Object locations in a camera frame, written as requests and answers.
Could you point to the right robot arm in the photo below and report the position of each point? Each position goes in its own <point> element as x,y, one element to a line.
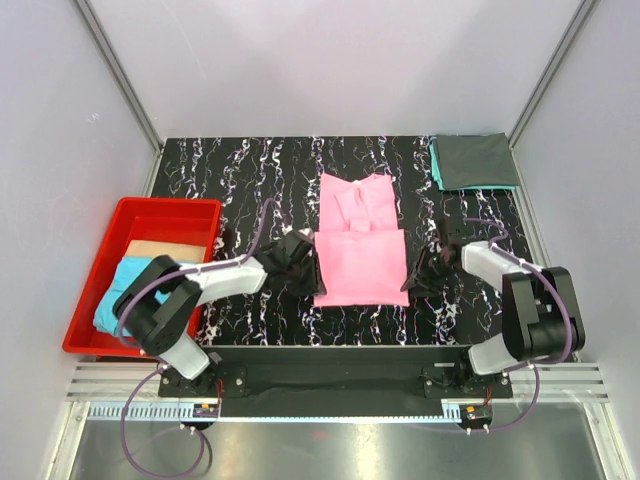
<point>540,318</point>

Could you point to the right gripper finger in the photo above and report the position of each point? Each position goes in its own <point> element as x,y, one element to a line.
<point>419,271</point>
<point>426,289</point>

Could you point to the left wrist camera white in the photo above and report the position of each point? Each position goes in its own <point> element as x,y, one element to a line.
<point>306,235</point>

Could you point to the pink t shirt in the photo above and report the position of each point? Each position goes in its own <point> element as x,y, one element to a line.
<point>361,249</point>

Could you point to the folded teal t shirt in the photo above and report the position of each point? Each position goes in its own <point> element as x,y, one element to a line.
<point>437,176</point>

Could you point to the folded dark grey t shirt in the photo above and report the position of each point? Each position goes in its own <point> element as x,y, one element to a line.
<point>467,160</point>

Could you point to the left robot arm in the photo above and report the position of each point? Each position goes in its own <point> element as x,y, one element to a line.
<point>155,310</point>

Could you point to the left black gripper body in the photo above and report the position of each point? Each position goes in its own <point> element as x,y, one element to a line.
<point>300,281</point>

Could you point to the light blue t shirt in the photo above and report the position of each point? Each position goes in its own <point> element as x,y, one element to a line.
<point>128,269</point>

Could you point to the left aluminium frame post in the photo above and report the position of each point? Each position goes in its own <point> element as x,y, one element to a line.
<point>110,58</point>

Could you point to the right aluminium frame post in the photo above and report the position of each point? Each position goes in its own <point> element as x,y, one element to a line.
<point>568,39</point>

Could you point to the beige t shirt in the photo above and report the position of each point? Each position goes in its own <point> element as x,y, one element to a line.
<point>181,253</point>

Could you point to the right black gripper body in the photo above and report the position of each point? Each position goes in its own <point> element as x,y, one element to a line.
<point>433,271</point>

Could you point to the slotted cable duct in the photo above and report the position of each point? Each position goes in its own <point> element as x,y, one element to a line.
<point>189,412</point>

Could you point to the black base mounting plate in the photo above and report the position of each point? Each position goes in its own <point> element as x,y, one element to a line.
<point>335,382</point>

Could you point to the aluminium frame post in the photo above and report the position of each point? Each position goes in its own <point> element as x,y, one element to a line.
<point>110,58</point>
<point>568,39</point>

